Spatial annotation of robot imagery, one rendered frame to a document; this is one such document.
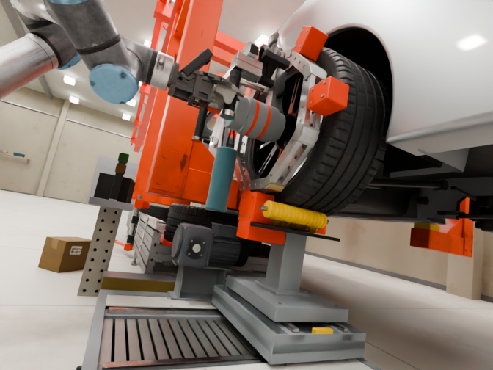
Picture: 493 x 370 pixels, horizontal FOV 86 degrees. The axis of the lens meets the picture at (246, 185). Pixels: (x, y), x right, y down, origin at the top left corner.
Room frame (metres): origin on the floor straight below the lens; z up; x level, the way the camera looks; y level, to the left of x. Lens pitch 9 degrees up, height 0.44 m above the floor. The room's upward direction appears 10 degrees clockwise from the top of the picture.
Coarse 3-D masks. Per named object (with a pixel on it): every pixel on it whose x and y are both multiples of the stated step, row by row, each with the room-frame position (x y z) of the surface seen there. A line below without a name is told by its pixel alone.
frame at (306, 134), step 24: (288, 48) 0.89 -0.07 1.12; (288, 72) 0.98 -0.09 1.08; (312, 72) 0.74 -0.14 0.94; (312, 120) 0.78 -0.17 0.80; (240, 144) 1.20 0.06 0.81; (288, 144) 0.80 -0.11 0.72; (312, 144) 0.78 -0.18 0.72; (240, 168) 1.13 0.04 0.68; (288, 168) 0.87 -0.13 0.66; (264, 192) 1.00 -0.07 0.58
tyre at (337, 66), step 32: (320, 64) 0.84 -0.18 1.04; (352, 64) 0.80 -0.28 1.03; (352, 96) 0.74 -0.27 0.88; (384, 96) 0.82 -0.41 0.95; (352, 128) 0.76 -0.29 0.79; (384, 128) 0.80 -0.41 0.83; (320, 160) 0.78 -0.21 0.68; (352, 160) 0.80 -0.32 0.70; (288, 192) 0.91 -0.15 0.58; (320, 192) 0.86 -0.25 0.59; (352, 192) 0.89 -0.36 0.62
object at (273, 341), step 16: (224, 288) 1.24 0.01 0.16; (224, 304) 1.09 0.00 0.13; (240, 304) 1.07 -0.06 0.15; (240, 320) 0.95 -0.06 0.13; (256, 320) 0.86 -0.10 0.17; (272, 320) 0.88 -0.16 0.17; (256, 336) 0.85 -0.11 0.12; (272, 336) 0.77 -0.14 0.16; (288, 336) 0.79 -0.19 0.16; (304, 336) 0.81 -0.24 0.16; (320, 336) 0.83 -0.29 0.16; (336, 336) 0.86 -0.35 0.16; (352, 336) 0.89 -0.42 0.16; (272, 352) 0.77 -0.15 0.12; (288, 352) 0.79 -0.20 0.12; (304, 352) 0.81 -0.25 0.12; (320, 352) 0.84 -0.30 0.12; (336, 352) 0.86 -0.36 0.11; (352, 352) 0.89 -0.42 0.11
